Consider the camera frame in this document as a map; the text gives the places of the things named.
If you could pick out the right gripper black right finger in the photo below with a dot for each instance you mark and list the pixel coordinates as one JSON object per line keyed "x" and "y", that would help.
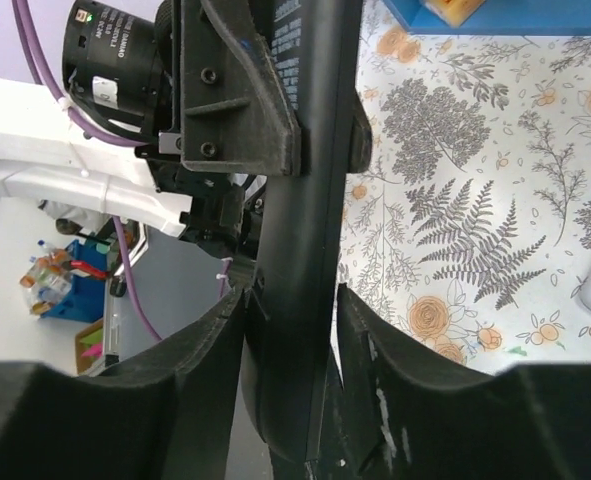
{"x": 411, "y": 413}

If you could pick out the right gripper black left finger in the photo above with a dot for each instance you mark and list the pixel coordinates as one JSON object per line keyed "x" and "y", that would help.
{"x": 165, "y": 413}

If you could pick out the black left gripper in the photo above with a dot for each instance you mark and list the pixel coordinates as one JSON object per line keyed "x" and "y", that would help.
{"x": 234, "y": 115}

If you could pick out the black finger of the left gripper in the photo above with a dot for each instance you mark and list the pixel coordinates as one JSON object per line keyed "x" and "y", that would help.
{"x": 361, "y": 139}

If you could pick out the black TV remote control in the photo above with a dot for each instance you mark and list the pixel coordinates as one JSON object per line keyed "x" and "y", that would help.
{"x": 289, "y": 318}

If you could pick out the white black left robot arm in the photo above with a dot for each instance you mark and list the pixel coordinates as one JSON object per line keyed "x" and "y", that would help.
{"x": 78, "y": 146}

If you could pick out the blue crate with bottles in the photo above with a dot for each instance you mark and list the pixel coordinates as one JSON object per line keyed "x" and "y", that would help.
{"x": 66, "y": 283}

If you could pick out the yellow pack on shelf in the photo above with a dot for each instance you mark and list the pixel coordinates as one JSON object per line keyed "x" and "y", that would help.
{"x": 453, "y": 12}

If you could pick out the blue shelf unit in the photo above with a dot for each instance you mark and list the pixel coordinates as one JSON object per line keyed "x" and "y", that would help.
{"x": 501, "y": 18}

